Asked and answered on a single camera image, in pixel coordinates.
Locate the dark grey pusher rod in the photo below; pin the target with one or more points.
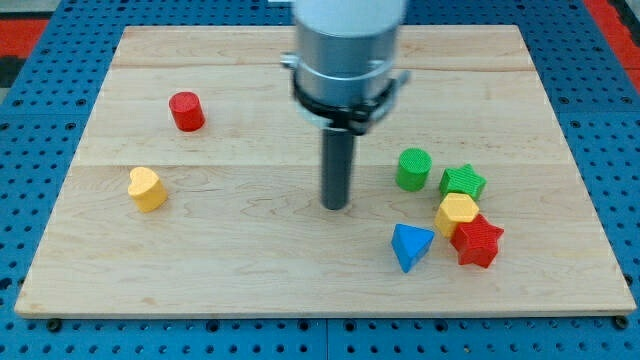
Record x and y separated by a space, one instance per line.
336 165

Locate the blue triangle block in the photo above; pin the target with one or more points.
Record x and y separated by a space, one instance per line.
411 244

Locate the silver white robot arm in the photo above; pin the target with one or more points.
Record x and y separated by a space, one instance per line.
341 78

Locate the green star block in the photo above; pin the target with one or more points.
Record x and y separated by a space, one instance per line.
464 180

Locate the red star block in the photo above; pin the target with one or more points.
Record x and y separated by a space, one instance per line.
477 242

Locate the green cylinder block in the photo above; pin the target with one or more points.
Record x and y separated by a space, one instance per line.
414 165

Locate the yellow hexagon block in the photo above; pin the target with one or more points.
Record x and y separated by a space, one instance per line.
455 208

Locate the light wooden board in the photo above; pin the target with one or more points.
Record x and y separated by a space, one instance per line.
243 234

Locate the red cylinder block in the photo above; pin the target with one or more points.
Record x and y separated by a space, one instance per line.
186 111

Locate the yellow heart block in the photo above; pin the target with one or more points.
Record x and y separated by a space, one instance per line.
146 189

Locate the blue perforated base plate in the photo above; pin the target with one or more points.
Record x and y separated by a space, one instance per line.
51 99

